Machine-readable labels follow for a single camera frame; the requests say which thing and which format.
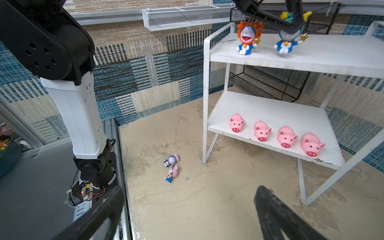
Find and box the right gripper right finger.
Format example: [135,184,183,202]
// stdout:
[254,186,325,240]

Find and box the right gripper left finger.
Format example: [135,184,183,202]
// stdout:
[53,186,125,240]

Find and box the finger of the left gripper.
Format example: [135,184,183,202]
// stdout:
[234,0,302,34]
[286,0,305,27]

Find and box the orange crab Doraemon figure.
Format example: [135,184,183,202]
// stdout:
[237,18,264,56]

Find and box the teal hooded Doraemon figure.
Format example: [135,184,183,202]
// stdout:
[274,12,313,55]

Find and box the pink rubber pig toy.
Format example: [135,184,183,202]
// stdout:
[278,126,298,149]
[230,113,245,133]
[301,132,326,158]
[254,120,272,142]

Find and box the pink hooded Doraemon figure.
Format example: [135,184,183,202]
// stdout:
[164,166,179,183]

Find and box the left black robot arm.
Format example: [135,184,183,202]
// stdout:
[1,1,238,188]

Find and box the white two-tier metal shelf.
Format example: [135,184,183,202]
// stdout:
[202,20,384,207]

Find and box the purple hooded Doraemon figure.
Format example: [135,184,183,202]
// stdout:
[164,154,180,168]

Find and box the black mesh wire shelf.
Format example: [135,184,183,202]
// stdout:
[229,3,341,103]

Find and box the aluminium front rail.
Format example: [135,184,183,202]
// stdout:
[103,120,135,240]

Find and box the white wire mesh basket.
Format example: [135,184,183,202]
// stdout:
[142,3,235,31]

